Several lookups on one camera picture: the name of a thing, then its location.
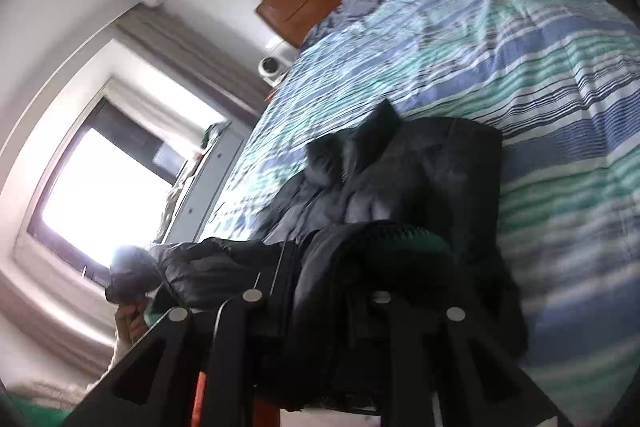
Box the black puffer jacket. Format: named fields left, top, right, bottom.
left=105, top=102, right=528, bottom=407

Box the person's left hand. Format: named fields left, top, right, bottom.
left=115, top=299, right=150, bottom=346

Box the orange fuzzy garment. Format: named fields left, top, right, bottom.
left=191, top=372, right=281, bottom=427

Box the white low drawer cabinet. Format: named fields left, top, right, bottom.
left=153, top=121, right=248, bottom=244

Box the striped blue green duvet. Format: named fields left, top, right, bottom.
left=204, top=0, right=639, bottom=426

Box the beige curtain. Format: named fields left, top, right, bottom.
left=114, top=4, right=269, bottom=127

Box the window with dark frame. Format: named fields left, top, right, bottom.
left=27, top=76, right=229, bottom=287

